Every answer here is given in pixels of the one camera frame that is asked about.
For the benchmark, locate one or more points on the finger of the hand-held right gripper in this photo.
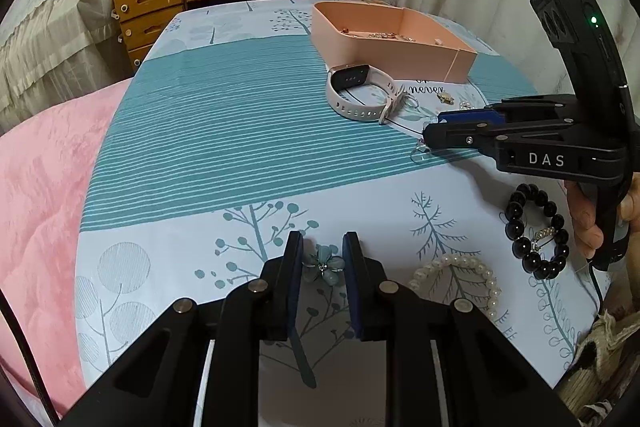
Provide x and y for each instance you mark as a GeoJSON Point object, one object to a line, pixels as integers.
{"type": "Point", "coordinates": [475, 117]}
{"type": "Point", "coordinates": [455, 138]}

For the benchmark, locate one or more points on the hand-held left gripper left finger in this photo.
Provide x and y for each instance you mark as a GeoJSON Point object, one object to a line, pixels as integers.
{"type": "Point", "coordinates": [295, 287]}

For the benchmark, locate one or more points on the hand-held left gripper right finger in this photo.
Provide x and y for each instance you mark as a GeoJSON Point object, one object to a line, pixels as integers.
{"type": "Point", "coordinates": [352, 287]}

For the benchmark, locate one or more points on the teal flower brooch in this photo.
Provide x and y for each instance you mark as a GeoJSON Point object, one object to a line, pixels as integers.
{"type": "Point", "coordinates": [327, 274]}

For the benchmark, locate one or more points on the pink smart watch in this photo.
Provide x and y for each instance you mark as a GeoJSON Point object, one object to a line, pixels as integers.
{"type": "Point", "coordinates": [350, 108]}

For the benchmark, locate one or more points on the pink jewelry box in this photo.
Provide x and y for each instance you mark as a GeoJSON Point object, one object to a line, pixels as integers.
{"type": "Point", "coordinates": [380, 53]}

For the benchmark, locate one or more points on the person's right hand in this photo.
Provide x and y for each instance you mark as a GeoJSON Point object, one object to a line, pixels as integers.
{"type": "Point", "coordinates": [582, 217]}

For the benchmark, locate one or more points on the small silver earrings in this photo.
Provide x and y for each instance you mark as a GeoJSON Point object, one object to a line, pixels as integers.
{"type": "Point", "coordinates": [465, 105]}

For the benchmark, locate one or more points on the small gold earring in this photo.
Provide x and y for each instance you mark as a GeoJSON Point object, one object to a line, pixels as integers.
{"type": "Point", "coordinates": [445, 97]}

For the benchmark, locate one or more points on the pink blanket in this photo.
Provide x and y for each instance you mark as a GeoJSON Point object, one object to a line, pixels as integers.
{"type": "Point", "coordinates": [40, 207]}

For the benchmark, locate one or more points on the white lace cover cloth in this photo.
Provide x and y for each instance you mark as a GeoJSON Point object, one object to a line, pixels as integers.
{"type": "Point", "coordinates": [60, 7]}

